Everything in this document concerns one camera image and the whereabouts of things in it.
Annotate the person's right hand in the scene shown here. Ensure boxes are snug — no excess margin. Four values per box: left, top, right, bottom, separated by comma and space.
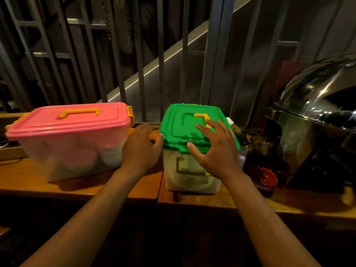
187, 119, 246, 183

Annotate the person's left hand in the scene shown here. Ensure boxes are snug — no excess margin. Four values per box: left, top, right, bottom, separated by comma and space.
120, 123, 165, 176

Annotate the green lid with yellow handle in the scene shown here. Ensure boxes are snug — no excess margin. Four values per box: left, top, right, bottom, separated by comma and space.
159, 103, 240, 154

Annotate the person's right forearm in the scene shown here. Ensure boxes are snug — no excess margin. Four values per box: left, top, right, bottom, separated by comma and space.
222, 171, 322, 267

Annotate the person's left forearm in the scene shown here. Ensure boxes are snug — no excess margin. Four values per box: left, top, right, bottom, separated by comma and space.
21, 167, 146, 267

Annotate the bottle with white cap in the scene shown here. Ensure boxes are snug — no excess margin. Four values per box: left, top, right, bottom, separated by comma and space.
226, 117, 246, 145

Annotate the clear box under green lid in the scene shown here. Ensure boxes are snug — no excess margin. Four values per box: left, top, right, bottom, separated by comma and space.
163, 149, 223, 194

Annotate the glass jar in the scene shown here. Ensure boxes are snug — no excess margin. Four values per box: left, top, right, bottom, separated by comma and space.
247, 135, 275, 170

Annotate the red bowl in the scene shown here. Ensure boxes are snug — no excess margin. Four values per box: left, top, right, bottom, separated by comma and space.
247, 166, 278, 197

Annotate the large steel pot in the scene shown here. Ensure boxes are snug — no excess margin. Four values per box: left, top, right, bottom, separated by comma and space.
264, 106, 356, 193

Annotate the dark metal railing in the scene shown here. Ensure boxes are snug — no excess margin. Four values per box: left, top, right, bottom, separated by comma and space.
0, 0, 306, 123

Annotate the clear box under pink lid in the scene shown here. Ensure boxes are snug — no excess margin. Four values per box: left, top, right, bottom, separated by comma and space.
21, 127, 130, 182

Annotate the steel dome lid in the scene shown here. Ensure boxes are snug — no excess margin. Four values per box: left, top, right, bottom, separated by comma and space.
272, 53, 356, 131

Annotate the hanging plant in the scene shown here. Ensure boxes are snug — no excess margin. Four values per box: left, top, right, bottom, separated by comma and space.
101, 0, 134, 54

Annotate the pink lid with yellow handle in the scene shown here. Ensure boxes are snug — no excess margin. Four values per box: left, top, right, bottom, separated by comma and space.
6, 102, 136, 141

